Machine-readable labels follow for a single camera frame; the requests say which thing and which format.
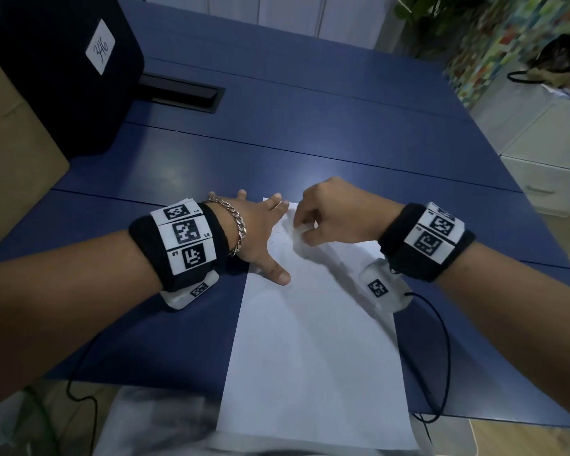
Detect person's right hand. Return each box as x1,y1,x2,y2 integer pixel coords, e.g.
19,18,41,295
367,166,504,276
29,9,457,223
292,177,401,247

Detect person's left hand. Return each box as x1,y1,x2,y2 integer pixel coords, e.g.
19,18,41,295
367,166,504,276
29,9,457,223
207,189,292,285

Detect white paper sheet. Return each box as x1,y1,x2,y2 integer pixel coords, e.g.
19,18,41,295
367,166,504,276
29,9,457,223
217,198,419,452

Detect person's left forearm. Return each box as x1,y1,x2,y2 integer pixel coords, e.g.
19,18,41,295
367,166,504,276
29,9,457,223
0,227,168,415

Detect person's right forearm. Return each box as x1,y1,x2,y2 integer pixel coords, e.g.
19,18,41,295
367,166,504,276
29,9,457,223
434,241,570,427

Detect black wristband with marker tags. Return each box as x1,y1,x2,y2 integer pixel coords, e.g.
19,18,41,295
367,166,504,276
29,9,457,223
128,198,231,293
377,201,477,284

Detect person's white shirt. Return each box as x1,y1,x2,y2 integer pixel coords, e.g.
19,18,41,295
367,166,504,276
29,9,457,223
92,384,435,456

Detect white handwritten label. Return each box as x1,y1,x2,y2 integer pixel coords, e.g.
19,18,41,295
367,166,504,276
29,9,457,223
85,31,117,75

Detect green plant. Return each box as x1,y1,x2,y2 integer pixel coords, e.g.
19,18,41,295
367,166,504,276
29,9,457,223
393,0,487,58

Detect white drawer cabinet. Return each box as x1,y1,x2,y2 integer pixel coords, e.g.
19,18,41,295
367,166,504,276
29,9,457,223
470,73,570,220

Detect black box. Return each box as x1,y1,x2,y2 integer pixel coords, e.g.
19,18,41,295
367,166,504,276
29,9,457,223
0,0,146,158

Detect brown cardboard box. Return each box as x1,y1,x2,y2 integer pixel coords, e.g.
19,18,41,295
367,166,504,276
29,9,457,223
0,39,71,263

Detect black bag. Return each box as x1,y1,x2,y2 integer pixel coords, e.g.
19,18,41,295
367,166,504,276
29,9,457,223
506,33,570,87

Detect silver chain bracelet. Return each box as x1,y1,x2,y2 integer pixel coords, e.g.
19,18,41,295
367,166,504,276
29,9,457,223
204,197,248,258

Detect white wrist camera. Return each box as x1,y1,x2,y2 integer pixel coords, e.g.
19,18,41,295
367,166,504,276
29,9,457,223
359,260,412,313
160,269,220,312

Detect black table cable slot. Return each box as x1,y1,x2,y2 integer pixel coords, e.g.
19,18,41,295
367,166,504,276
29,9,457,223
137,73,227,114

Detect black cable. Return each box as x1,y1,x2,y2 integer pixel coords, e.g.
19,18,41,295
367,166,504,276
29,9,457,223
66,327,99,456
403,291,453,424

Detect green cable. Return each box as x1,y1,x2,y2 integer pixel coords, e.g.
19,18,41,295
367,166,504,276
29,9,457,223
21,384,60,456

